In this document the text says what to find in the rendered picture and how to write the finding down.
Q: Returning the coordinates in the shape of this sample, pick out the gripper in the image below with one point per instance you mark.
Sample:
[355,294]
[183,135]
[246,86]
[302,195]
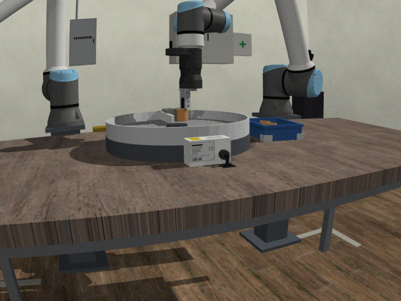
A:
[190,67]

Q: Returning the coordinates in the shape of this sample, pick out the bronze bushing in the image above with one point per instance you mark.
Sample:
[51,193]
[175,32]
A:
[272,124]
[182,115]
[264,121]

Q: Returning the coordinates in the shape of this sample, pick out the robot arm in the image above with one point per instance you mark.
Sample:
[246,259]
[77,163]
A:
[56,37]
[296,37]

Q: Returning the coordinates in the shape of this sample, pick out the grey turntable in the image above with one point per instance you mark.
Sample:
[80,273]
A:
[141,134]

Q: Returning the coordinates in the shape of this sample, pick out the grey corner guide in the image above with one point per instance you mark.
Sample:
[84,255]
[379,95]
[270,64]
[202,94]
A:
[266,138]
[300,136]

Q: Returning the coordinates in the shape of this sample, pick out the blue crate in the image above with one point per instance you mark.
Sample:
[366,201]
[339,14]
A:
[278,133]

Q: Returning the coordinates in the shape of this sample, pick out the steel bushing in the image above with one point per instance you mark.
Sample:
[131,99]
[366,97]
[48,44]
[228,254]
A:
[171,110]

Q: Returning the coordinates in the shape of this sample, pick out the white control box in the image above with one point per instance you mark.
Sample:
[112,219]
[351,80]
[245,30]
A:
[200,150]

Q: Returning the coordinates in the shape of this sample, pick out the white first aid box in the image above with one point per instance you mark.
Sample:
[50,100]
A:
[242,48]

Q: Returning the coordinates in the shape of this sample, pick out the wooden table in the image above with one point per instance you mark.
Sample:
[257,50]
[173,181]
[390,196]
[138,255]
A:
[188,188]

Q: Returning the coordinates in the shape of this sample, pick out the yellow cart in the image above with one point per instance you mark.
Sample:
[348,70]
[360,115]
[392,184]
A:
[99,128]

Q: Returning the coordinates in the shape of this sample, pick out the grey electrical panel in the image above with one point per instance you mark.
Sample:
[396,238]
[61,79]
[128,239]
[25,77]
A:
[83,50]

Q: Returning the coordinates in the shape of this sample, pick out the black cabinet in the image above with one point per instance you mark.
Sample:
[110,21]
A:
[308,108]

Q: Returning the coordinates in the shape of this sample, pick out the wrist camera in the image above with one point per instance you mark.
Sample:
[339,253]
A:
[172,51]

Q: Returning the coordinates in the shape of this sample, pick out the grey wall cabinet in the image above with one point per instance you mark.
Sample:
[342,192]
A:
[219,50]

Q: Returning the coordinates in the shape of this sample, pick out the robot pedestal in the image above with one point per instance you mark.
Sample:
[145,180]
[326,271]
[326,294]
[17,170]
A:
[83,261]
[271,230]

